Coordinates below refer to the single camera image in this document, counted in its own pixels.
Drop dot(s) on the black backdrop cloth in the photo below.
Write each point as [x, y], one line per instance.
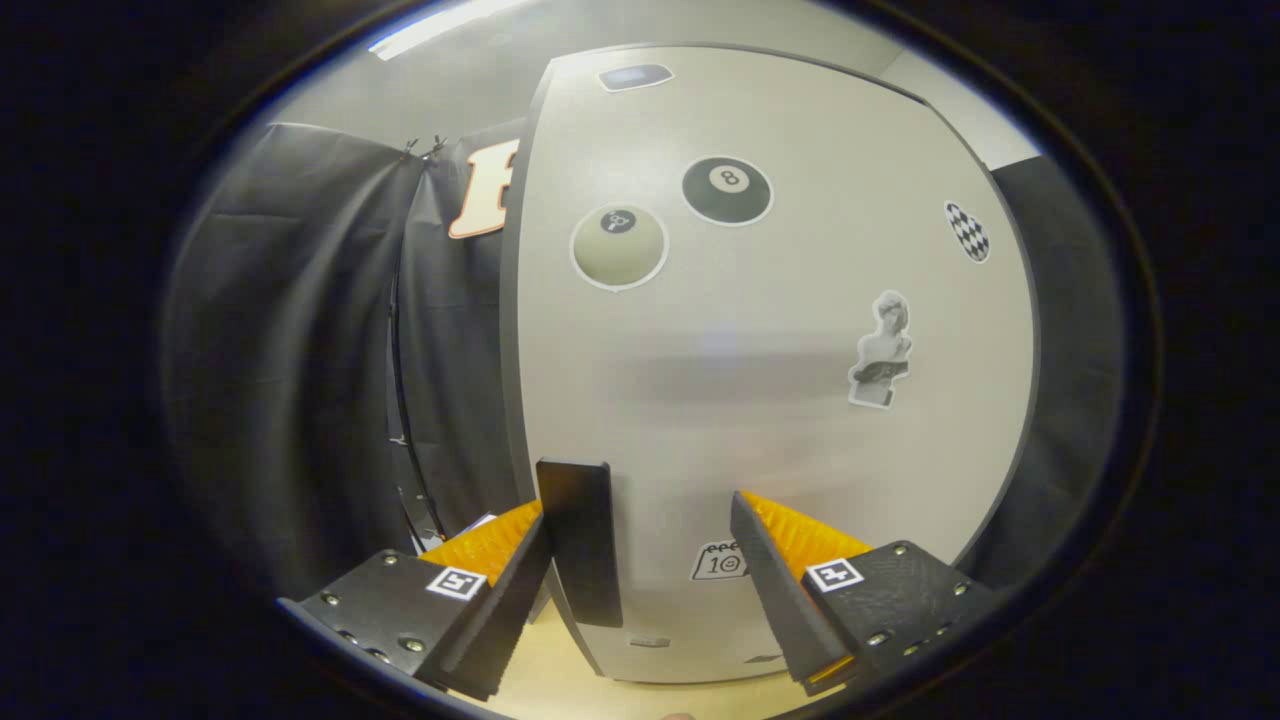
[300, 350]

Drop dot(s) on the dark grey cabinet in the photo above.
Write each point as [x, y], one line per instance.
[510, 350]

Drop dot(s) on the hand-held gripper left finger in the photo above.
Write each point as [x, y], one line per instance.
[505, 610]

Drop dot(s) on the row of grey books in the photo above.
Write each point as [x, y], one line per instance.
[482, 522]

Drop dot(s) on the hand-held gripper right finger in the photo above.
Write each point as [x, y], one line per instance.
[775, 600]

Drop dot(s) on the ceiling light panel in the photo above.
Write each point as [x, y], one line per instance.
[440, 25]

